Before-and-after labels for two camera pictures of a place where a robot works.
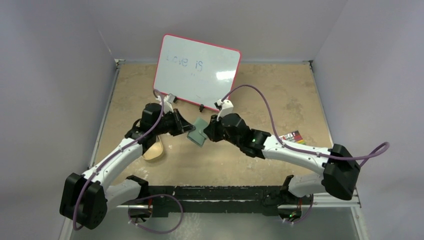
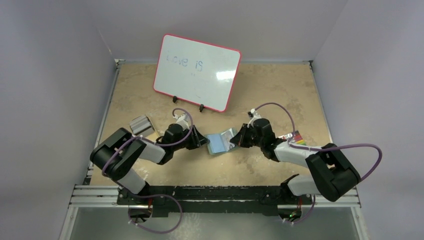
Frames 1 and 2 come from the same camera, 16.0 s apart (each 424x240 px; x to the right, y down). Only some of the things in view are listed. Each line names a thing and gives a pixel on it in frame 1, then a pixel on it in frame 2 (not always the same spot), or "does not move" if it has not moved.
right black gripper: x=214 y=127 → x=243 y=136
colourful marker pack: x=295 y=136 does not move
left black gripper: x=179 y=122 → x=197 y=140
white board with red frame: x=196 y=73 does not move
